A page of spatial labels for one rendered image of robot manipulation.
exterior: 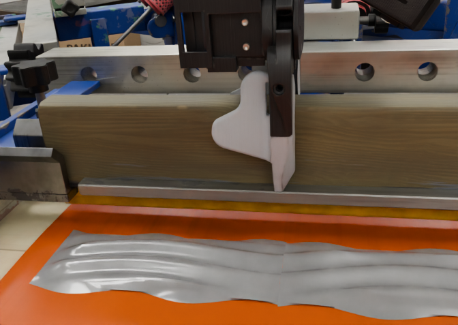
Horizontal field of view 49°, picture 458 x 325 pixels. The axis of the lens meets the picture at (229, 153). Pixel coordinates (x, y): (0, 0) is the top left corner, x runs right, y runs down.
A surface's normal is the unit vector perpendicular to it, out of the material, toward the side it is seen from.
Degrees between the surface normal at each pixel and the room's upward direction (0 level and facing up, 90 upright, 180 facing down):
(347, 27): 90
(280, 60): 70
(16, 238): 0
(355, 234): 0
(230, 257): 31
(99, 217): 0
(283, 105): 102
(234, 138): 82
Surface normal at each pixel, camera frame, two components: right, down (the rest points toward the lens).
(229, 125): -0.19, 0.29
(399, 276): -0.11, -0.57
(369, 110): -0.19, -0.03
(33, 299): -0.07, -0.91
